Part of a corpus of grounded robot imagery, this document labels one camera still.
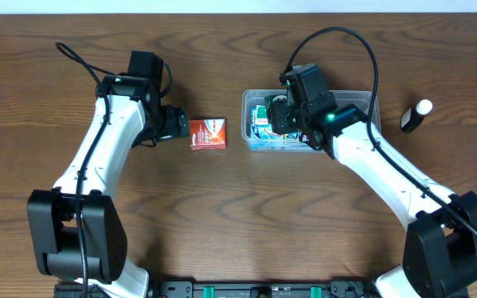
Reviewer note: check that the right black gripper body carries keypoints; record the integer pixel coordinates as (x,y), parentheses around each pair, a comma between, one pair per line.
(275,114)

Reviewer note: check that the dark green round-logo box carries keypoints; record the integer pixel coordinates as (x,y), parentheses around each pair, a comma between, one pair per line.
(274,98)

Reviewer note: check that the clear plastic container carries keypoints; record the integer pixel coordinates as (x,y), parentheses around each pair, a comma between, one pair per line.
(253,97)

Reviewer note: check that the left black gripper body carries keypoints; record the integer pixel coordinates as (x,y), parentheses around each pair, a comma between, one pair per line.
(179,124)

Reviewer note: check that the red small box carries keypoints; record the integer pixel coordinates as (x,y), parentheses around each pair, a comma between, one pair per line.
(208,134)

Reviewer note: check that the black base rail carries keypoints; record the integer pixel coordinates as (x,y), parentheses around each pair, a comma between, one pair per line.
(192,289)

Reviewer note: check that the blue Cool Fever box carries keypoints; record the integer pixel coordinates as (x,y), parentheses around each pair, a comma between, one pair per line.
(266,133)

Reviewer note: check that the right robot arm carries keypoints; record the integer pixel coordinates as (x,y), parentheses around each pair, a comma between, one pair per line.
(440,250)

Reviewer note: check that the dark bottle white cap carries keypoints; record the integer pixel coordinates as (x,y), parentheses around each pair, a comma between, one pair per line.
(415,115)

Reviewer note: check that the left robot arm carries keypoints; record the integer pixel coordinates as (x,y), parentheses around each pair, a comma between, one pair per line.
(75,229)

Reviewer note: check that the white green Panadol box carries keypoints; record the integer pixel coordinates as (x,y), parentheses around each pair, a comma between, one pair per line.
(261,118)

